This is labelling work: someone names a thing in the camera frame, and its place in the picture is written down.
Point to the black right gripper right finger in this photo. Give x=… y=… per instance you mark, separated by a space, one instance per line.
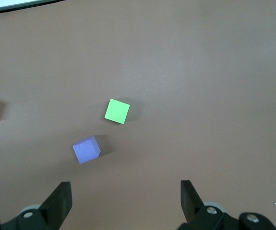
x=190 y=201

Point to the purple foam block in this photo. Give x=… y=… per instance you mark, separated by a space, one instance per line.
x=86 y=150

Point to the green foam block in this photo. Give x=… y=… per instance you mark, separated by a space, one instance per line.
x=116 y=111

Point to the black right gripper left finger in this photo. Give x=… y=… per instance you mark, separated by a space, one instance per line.
x=56 y=206

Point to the brown table cover mat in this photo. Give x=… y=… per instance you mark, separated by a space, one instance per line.
x=200 y=95

